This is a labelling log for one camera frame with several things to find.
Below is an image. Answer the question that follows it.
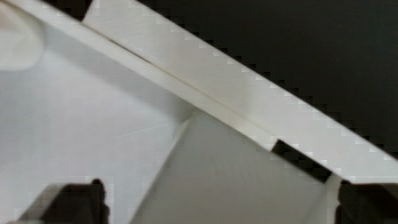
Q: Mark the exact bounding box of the white square tabletop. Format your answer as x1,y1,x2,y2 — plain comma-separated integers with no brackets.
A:
0,0,276,224

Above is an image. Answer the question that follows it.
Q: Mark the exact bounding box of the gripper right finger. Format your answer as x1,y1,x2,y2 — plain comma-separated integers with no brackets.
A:
335,181,398,224

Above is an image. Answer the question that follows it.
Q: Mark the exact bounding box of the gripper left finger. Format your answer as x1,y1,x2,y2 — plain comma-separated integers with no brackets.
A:
15,179,111,224

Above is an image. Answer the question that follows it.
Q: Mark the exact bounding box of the white right fence wall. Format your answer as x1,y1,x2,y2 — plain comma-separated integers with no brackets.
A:
84,0,398,183

